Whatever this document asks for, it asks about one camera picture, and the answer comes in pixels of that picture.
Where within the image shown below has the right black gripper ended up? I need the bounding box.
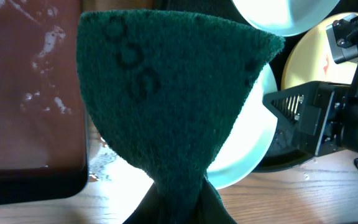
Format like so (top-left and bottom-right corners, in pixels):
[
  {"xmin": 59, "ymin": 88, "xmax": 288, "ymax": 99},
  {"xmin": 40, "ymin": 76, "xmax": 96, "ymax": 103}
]
[{"xmin": 262, "ymin": 81, "xmax": 350, "ymax": 156}]

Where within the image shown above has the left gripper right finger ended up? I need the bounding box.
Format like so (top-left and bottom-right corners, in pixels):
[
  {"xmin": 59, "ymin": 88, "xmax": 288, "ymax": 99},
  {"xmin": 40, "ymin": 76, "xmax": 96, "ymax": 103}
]
[{"xmin": 202, "ymin": 178, "xmax": 236, "ymax": 224}]

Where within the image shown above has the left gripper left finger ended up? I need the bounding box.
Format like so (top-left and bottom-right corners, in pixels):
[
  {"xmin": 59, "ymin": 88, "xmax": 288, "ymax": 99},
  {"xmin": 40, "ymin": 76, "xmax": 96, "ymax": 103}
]
[{"xmin": 124, "ymin": 184, "xmax": 159, "ymax": 224}]

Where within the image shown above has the yellow plate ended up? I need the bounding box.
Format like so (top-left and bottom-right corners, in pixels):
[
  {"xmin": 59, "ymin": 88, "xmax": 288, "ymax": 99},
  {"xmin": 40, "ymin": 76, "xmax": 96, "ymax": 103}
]
[{"xmin": 281, "ymin": 12, "xmax": 358, "ymax": 89}]

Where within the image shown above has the light blue plate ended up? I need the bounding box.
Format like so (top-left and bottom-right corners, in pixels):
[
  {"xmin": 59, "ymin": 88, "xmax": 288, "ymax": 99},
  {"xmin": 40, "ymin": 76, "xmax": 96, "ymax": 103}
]
[
  {"xmin": 232, "ymin": 0, "xmax": 339, "ymax": 37},
  {"xmin": 207, "ymin": 65, "xmax": 277, "ymax": 190}
]

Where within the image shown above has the green yellow scrub sponge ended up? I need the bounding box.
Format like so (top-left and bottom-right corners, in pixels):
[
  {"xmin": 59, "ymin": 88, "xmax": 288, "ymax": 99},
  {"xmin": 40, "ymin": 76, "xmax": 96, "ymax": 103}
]
[{"xmin": 76, "ymin": 9, "xmax": 284, "ymax": 223}]

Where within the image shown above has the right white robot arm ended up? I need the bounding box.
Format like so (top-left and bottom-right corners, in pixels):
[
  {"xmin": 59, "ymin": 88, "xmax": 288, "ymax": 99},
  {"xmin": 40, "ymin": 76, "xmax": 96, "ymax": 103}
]
[{"xmin": 263, "ymin": 1, "xmax": 358, "ymax": 157}]

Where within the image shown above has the dark red square tray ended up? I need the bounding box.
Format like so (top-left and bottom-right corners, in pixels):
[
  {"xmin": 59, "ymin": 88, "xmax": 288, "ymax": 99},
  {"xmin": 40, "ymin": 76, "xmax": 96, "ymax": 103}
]
[{"xmin": 0, "ymin": 0, "xmax": 88, "ymax": 205}]

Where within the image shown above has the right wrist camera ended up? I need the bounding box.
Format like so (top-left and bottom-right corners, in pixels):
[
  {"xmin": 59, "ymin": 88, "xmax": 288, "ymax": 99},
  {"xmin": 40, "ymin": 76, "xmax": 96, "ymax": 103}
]
[{"xmin": 326, "ymin": 13, "xmax": 358, "ymax": 64}]

